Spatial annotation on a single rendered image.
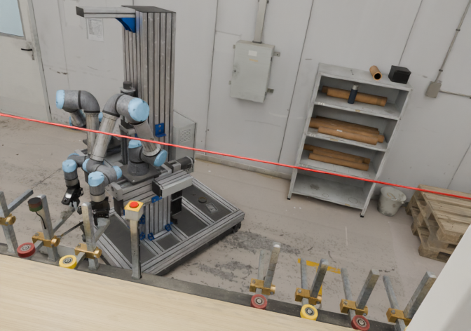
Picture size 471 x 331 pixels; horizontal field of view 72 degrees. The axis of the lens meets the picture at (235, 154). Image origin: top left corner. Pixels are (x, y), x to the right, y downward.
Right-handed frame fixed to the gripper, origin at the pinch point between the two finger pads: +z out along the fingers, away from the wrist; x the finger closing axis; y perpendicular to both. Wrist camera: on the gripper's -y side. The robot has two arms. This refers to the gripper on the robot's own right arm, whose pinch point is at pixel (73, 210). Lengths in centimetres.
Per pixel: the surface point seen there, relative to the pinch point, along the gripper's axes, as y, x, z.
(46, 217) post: -30.5, -5.8, -20.6
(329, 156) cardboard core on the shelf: 193, -193, 25
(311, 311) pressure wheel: -44, -151, -8
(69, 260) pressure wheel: -45, -26, -8
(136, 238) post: -31, -56, -19
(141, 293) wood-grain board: -54, -69, -7
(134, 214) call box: -33, -57, -37
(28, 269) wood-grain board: -54, -10, -7
